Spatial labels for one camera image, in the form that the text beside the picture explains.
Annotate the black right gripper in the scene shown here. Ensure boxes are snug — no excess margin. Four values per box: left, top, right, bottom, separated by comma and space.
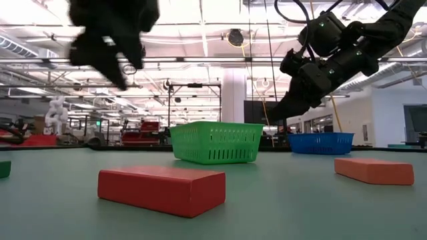
266, 61, 335, 123

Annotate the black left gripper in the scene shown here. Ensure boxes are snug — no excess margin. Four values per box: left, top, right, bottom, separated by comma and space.
68, 0, 160, 91

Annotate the red rectangular block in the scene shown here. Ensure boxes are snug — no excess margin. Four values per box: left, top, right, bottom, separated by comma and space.
97, 165, 227, 219
334, 157, 415, 186

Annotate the long green block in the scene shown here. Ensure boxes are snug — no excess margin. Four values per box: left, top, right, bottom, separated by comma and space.
0, 160, 12, 179

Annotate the black screen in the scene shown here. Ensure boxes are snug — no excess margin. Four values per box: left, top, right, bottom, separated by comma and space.
243, 99, 288, 134

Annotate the blue plastic basket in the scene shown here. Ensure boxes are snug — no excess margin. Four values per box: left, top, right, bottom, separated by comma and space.
287, 132, 355, 155

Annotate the white building column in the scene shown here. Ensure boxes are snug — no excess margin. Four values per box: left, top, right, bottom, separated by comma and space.
221, 68, 248, 123

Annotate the red tool cart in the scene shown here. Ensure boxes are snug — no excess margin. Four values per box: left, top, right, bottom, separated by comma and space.
120, 120, 161, 146

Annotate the green plastic basket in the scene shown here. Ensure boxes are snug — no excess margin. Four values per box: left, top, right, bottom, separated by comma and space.
169, 121, 266, 165

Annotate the ceiling light strip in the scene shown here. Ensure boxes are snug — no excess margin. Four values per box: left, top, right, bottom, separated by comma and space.
143, 56, 284, 63

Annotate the red floor platform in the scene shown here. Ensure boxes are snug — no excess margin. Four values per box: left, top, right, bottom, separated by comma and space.
0, 128, 57, 147

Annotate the dark glass door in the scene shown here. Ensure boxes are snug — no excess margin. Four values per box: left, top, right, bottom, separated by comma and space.
402, 104, 427, 143

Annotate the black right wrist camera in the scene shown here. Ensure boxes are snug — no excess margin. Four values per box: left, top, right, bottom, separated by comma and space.
279, 48, 306, 77

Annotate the orange-yellow hanging cable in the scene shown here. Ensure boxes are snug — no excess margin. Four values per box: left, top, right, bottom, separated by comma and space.
328, 95, 344, 133

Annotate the black table frame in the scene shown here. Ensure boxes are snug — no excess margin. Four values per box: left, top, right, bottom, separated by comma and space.
0, 143, 427, 153

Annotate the black gantry frame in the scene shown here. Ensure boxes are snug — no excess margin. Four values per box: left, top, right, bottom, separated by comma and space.
167, 82, 223, 126

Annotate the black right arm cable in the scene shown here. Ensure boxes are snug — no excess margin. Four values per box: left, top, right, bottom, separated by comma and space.
274, 0, 316, 63

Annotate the black hanging cable reel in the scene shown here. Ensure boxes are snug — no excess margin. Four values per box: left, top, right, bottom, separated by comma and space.
228, 28, 245, 47

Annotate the silver ventilation duct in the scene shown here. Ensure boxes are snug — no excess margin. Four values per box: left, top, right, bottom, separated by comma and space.
0, 35, 59, 61
333, 39, 427, 94

